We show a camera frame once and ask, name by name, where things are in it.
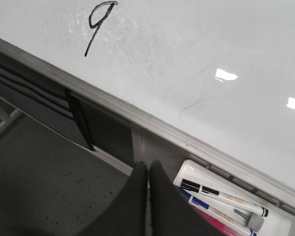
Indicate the white whiteboard with aluminium frame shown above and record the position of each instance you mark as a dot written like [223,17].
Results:
[214,77]

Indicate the blue capped whiteboard marker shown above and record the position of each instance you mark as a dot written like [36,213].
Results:
[223,218]

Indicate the dark cabinet with slats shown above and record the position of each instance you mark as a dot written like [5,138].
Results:
[87,124]

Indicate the white plastic marker tray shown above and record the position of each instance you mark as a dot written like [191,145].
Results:
[278,223]

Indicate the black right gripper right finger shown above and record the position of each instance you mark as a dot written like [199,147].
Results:
[171,214]

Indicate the black capped whiteboard marker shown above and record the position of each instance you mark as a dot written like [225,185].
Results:
[225,198]

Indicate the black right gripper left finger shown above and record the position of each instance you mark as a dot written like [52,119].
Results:
[126,215]

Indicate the pink red marker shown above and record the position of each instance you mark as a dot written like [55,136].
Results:
[227,231]

